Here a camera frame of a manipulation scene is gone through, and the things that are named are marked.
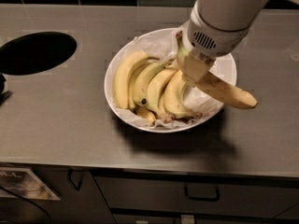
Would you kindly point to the black round counter hole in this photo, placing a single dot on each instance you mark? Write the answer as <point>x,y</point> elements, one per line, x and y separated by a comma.
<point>35,53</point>

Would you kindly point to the black drawer handle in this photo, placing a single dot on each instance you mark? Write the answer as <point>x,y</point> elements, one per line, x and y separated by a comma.
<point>201,192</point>

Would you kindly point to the small hidden yellow banana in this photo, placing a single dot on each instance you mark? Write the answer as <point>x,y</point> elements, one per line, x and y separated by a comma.
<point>146,114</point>

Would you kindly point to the large left yellow banana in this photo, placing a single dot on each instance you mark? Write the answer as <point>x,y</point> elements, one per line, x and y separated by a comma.
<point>120,83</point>

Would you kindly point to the grey cabinet drawer front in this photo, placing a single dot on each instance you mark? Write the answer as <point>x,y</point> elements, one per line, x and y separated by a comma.
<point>168,196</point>

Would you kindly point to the framed picture on floor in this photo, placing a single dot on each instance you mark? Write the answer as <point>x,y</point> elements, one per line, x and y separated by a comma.
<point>24,182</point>

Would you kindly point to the thin inner yellow banana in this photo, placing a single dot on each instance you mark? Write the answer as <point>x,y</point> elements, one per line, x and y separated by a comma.
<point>133,78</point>

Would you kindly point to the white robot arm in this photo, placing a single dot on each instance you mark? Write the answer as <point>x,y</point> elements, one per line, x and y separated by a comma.
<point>231,15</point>

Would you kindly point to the grey cabinet door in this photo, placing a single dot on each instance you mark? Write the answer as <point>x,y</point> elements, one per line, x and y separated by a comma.
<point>86,206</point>

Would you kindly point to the white ceramic bowl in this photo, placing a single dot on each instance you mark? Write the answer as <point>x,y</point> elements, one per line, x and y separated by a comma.
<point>109,78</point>

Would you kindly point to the white paper liner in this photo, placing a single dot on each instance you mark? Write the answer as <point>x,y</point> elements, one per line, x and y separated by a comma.
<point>155,44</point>

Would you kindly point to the single yellow banana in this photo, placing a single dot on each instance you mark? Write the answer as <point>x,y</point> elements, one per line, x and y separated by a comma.
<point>216,87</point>

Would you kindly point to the black cabinet door handle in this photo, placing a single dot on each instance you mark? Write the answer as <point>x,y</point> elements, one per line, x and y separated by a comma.
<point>75,179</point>

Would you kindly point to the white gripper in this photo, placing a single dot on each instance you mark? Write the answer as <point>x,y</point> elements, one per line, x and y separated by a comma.
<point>215,38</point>

